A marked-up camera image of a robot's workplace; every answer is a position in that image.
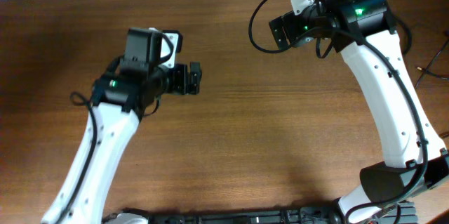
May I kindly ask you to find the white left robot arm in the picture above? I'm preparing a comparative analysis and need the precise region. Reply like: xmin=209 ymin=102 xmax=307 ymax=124
xmin=41 ymin=27 xmax=202 ymax=223

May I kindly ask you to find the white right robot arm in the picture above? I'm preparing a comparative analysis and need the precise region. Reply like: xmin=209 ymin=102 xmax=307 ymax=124
xmin=270 ymin=0 xmax=448 ymax=223

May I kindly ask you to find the black right camera cable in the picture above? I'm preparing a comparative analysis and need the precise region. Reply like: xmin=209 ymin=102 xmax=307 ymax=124
xmin=248 ymin=0 xmax=429 ymax=224

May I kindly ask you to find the black camera cable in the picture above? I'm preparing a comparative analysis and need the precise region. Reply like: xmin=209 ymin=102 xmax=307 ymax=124
xmin=52 ymin=91 xmax=98 ymax=224
xmin=248 ymin=0 xmax=429 ymax=224

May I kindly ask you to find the black left camera cable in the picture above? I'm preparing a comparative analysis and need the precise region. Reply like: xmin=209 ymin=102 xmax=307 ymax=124
xmin=52 ymin=91 xmax=98 ymax=224

